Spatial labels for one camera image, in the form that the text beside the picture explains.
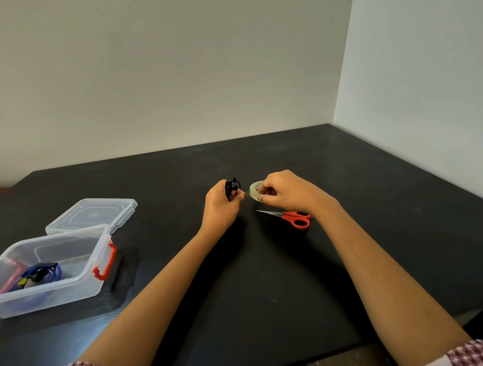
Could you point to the person's left hand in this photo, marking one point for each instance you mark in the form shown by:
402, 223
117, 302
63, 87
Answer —
219, 211

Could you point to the person's right hand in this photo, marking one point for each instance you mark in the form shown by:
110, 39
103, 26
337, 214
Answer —
292, 194

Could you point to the clear tape roll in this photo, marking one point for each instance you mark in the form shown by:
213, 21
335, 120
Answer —
253, 190

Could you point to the clear plastic box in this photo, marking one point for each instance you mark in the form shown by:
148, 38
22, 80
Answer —
49, 294

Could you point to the person's right forearm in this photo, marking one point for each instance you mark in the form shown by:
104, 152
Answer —
388, 286

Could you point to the person's left forearm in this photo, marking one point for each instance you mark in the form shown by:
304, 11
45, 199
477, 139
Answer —
151, 305

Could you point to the clear plastic lid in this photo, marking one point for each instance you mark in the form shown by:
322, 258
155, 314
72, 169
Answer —
90, 215

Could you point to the maroon white patterned left sleeve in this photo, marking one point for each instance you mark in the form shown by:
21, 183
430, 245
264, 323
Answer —
81, 364

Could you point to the maroon white patterned sleeve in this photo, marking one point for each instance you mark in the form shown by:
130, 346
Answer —
466, 354
81, 364

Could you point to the black table leg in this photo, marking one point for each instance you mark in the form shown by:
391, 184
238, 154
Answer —
473, 324

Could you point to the maroon white patterned right sleeve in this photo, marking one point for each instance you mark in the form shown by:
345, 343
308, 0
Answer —
466, 354

